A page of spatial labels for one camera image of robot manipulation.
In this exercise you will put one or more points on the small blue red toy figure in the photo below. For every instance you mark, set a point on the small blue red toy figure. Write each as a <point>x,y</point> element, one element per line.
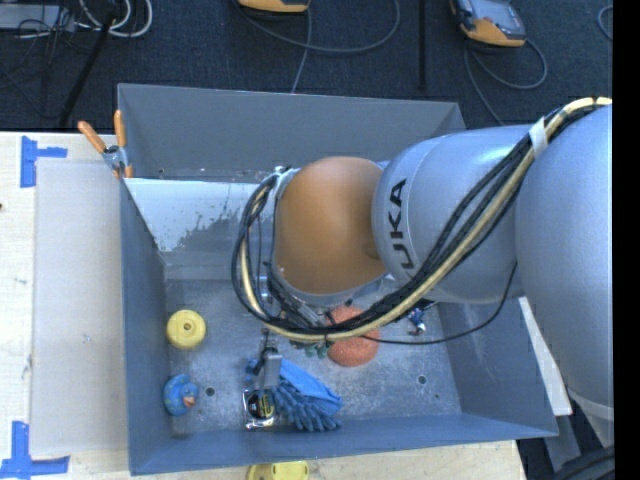
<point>417,321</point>

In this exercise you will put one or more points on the pale wood flat board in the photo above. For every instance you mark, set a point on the pale wood flat board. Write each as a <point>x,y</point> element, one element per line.
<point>75,293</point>

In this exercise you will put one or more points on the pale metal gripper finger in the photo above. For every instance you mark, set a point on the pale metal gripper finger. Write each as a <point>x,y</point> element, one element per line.
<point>262,343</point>
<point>271,369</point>

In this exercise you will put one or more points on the blue toy duck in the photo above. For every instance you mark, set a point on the blue toy duck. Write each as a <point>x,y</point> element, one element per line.
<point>179,394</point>

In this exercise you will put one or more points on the yellow round disc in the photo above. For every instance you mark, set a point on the yellow round disc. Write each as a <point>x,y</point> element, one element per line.
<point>278,471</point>

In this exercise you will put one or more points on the grey metal bin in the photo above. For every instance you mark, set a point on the grey metal bin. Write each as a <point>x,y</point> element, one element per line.
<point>280,133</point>

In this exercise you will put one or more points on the blue knobbly cloth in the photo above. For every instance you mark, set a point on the blue knobbly cloth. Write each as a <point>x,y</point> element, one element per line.
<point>307,397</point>

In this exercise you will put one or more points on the orange sponge ball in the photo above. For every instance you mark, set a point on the orange sponge ball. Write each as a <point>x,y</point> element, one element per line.
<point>352,350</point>

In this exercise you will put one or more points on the yellow plastic wheel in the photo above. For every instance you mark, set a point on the yellow plastic wheel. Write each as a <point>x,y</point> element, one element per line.
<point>186,329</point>

